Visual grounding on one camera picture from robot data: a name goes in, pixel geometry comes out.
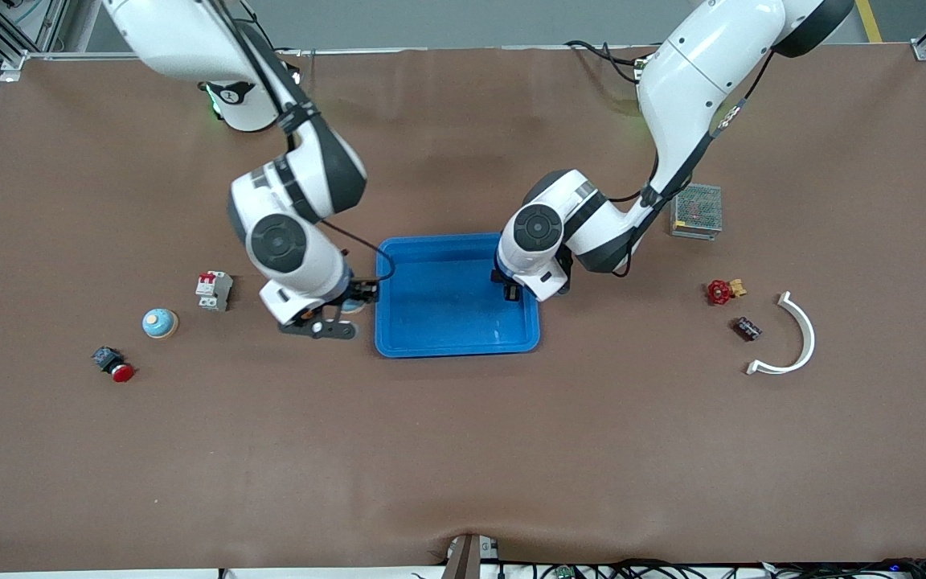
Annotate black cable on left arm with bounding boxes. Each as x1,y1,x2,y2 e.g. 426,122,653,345
608,48,777,278

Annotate brass valve red handwheel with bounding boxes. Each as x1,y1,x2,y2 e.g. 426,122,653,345
705,277,748,307

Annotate black cables along table edge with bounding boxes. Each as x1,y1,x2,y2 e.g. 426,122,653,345
495,557,926,579

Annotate black cable at left arm base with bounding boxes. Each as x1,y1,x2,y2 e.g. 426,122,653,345
564,39,657,85

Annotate white curved plastic bracket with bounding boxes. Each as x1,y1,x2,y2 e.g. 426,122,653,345
745,291,817,376

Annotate metal mesh power supply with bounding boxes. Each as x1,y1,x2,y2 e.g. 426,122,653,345
670,182,724,241

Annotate brown table mat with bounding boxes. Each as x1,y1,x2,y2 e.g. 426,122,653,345
0,44,926,573

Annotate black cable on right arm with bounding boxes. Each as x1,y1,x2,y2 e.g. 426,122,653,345
214,0,396,284

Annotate red mushroom button blue body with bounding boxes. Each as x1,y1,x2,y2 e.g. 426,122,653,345
92,346,137,384

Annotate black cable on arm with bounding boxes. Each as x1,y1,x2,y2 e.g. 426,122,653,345
608,48,777,278
214,0,396,284

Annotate white red circuit breaker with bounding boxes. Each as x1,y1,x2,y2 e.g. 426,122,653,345
195,270,234,313

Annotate blue plastic tray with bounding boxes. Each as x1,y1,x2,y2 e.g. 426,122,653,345
375,232,542,359

